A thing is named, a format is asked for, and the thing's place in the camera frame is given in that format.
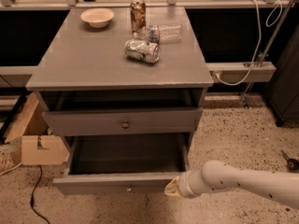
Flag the grey drawer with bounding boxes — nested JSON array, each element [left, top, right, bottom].
[[53, 133, 189, 195], [43, 108, 202, 136]]

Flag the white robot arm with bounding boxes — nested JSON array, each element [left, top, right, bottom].
[[164, 161, 299, 210]]

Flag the grey wooden drawer cabinet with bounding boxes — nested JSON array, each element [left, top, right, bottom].
[[25, 6, 215, 161]]

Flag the black floor caster tool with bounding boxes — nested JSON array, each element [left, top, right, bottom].
[[281, 151, 299, 171]]

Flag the crushed silver green can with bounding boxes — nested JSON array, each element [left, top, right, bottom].
[[124, 39, 160, 63]]

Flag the cardboard box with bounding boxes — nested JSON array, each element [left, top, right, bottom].
[[5, 93, 69, 165]]

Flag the dark grey side cabinet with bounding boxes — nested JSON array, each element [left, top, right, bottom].
[[264, 25, 299, 127]]

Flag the metal diagonal pole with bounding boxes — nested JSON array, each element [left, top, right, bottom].
[[240, 0, 295, 108]]

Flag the clear plastic water bottle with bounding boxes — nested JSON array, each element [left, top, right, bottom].
[[134, 22, 183, 44]]

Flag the gold upright soda can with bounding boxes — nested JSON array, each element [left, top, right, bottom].
[[130, 0, 146, 33]]

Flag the cream ceramic bowl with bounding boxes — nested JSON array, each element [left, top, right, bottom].
[[80, 8, 114, 28]]

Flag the black floor cable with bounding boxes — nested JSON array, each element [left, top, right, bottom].
[[29, 165, 50, 224]]

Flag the white hanging cable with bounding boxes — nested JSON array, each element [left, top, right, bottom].
[[214, 0, 284, 87]]

